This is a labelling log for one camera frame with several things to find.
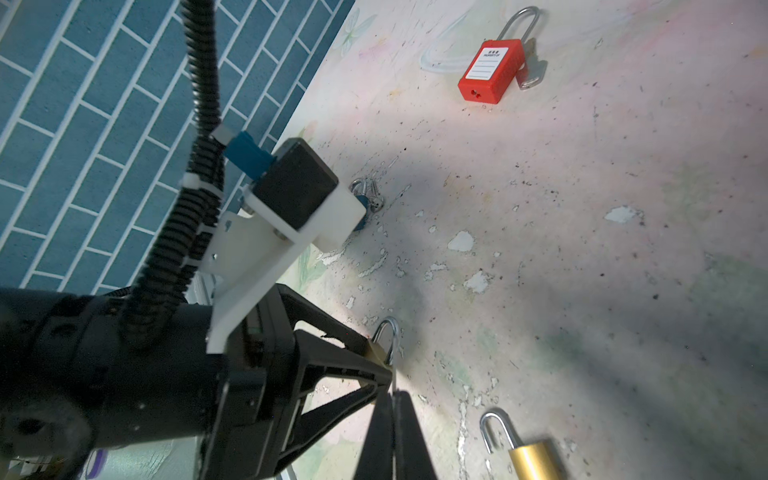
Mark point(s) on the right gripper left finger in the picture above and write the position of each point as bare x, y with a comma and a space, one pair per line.
376, 460

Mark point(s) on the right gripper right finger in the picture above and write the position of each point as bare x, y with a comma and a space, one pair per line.
412, 459

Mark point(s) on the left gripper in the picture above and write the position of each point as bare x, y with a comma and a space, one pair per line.
259, 427

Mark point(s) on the large brass padlock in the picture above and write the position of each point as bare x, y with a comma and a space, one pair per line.
382, 347

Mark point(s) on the small brass padlock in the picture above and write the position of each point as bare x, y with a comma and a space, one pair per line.
534, 461

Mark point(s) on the blue padlock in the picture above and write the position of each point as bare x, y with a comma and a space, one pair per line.
365, 190

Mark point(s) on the red padlock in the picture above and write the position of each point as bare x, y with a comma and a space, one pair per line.
501, 61

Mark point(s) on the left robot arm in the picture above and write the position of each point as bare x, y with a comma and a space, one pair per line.
70, 384

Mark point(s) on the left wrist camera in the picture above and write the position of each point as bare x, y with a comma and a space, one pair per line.
294, 201

